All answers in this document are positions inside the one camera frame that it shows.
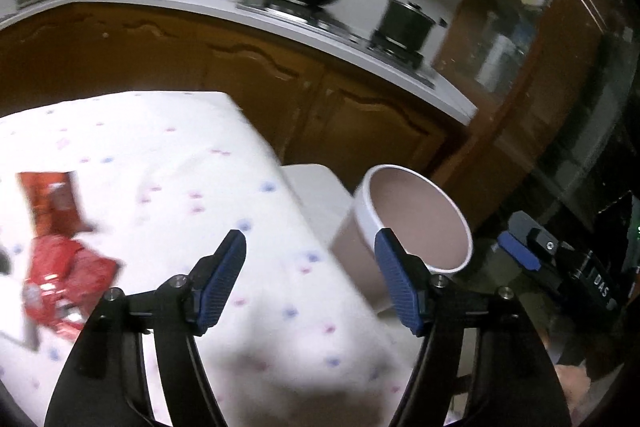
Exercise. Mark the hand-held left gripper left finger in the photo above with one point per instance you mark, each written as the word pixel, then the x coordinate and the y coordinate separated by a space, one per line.
pixel 220 279

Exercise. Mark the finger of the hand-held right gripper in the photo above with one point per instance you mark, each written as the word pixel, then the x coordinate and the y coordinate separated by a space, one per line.
pixel 517 252

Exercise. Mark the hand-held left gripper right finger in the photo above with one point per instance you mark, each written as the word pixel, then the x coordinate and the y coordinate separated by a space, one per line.
pixel 400 282

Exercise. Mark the pink bin with white rim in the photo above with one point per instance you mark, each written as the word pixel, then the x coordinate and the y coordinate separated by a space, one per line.
pixel 415 212

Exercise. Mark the red snack packet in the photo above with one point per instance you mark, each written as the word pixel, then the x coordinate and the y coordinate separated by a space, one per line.
pixel 65 277
pixel 50 202

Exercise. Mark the person's right forearm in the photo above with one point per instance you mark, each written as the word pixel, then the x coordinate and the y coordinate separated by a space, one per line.
pixel 575 382

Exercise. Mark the white stool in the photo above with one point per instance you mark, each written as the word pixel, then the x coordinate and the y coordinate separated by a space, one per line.
pixel 312 197

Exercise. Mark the floral white tablecloth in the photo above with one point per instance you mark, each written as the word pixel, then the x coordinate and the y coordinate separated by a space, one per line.
pixel 165 167

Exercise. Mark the wooden framed glass door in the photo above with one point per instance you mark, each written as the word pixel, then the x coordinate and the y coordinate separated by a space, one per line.
pixel 540 57

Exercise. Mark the brown wooden lower cabinets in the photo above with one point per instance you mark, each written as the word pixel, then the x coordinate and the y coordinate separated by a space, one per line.
pixel 250 77

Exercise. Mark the gas stove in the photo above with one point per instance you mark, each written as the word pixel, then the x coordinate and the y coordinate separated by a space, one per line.
pixel 345 32

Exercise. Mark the black cooking pot with lid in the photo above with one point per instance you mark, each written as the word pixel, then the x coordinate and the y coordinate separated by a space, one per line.
pixel 405 22

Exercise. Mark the white kitchen countertop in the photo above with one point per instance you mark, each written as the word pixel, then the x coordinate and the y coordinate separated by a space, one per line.
pixel 210 4

